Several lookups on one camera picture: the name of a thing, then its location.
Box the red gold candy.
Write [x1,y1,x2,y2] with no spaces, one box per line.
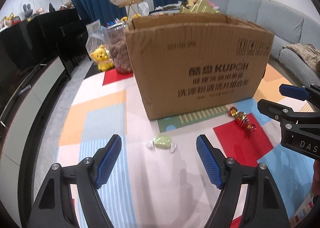
[228,106,256,133]

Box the clear bag of peanuts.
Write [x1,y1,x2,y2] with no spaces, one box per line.
[86,20,109,58]

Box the brown cardboard box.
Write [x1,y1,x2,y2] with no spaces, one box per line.
[124,13,274,120]

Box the gold lidded tin box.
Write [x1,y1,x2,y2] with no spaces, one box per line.
[179,0,220,14]

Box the black television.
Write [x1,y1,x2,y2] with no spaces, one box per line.
[1,21,46,111]

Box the yellow bear figurine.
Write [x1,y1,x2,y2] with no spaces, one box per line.
[90,45,114,72]

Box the yellow plush toy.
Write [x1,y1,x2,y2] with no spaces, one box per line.
[186,0,197,8]

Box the clear jar of nuts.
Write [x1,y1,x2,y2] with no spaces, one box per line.
[107,22,132,75]

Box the grey bunny plush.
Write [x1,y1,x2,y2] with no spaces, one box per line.
[23,4,33,19]

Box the person right hand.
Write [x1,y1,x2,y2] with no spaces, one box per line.
[311,160,320,204]

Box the grey sectional sofa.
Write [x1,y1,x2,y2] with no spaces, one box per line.
[209,0,319,86]

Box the colourful patterned mat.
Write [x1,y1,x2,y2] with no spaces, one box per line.
[57,62,313,227]

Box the black piano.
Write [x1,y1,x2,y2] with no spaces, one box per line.
[27,8,89,77]

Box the green candy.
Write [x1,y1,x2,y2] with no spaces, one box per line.
[146,134,177,153]

